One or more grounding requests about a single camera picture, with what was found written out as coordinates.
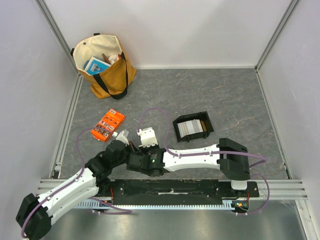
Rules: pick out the mustard tote bag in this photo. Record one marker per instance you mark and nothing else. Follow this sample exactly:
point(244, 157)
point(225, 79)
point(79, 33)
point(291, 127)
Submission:
point(115, 80)

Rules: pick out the orange printed box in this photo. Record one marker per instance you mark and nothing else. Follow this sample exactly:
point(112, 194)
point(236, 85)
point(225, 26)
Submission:
point(107, 125)

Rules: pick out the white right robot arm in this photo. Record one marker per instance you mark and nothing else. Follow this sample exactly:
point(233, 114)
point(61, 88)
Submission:
point(227, 156)

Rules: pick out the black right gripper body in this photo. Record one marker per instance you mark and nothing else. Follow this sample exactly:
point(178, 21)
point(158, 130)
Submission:
point(133, 161)

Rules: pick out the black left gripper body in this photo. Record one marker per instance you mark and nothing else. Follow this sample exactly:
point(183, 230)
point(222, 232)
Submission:
point(123, 158)

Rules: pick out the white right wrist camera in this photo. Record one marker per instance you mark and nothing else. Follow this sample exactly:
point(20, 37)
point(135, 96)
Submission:
point(147, 137)

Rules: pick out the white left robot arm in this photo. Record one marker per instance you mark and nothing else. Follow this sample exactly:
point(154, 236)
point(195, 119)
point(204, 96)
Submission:
point(37, 214)

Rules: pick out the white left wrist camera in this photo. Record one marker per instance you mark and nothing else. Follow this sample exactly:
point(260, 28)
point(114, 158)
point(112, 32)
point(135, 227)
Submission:
point(121, 136)

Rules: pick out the grey slotted cable duct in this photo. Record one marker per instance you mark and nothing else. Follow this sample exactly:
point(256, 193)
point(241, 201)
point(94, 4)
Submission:
point(93, 204)

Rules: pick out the black plastic card tray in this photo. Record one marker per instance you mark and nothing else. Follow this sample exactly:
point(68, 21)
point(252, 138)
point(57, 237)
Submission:
point(203, 116)

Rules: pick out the white credit card stack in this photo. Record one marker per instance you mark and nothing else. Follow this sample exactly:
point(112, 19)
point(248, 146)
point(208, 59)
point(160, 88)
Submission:
point(190, 127)

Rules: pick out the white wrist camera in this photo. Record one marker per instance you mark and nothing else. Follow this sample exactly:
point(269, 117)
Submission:
point(147, 137)
point(121, 136)

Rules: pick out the blue book in bag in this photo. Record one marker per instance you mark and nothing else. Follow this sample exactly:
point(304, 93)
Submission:
point(95, 66)

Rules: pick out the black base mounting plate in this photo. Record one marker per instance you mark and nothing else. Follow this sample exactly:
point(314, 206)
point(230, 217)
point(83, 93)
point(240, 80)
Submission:
point(217, 188)

